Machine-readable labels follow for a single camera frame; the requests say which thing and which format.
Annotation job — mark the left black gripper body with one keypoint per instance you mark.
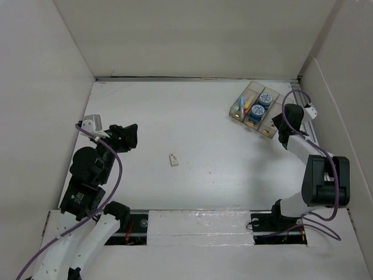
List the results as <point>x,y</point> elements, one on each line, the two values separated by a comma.
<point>109,157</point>

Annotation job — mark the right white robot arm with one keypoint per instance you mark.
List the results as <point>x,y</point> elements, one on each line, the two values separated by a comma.
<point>326,182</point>

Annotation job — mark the blue slime jar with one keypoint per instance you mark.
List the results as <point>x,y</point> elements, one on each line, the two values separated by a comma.
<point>265,100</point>
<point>256,113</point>

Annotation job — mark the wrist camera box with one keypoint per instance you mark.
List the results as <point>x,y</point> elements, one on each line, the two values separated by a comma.
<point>92,124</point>
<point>310,113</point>

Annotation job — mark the middle clear organizer bin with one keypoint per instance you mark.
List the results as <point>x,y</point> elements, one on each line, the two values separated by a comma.
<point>256,125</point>

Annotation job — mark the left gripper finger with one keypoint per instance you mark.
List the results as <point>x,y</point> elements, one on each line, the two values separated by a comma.
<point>117,132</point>
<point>130,135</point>

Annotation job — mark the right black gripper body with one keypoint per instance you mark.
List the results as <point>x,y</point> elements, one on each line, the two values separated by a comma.
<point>278,119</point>

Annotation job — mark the right clear organizer bin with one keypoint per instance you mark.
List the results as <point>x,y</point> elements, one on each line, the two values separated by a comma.
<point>267,126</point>

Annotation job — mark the blue highlighter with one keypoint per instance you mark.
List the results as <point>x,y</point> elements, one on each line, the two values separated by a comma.
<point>242,105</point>

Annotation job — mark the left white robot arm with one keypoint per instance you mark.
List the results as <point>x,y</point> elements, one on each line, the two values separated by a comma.
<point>88,217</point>

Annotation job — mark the left clear organizer bin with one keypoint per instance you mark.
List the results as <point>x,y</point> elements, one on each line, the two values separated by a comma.
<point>246,99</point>

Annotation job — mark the white staple box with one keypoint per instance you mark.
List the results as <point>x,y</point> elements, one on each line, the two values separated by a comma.
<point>174,160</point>

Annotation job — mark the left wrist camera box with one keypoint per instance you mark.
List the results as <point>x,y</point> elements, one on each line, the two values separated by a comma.
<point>92,124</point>

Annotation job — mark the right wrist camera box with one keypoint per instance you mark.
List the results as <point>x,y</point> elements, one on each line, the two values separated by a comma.
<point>310,113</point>

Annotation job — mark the clear organizer bin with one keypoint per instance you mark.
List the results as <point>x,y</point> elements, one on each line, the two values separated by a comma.
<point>256,125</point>
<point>246,99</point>
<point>267,126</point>

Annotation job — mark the front black mounting rail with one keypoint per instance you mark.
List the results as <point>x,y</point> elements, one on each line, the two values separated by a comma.
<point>135,233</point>

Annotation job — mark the aluminium rail back edge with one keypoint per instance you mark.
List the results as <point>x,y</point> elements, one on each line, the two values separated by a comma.
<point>179,79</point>

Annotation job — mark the yellow highlighter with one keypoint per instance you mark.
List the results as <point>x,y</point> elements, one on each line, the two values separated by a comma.
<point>249,101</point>

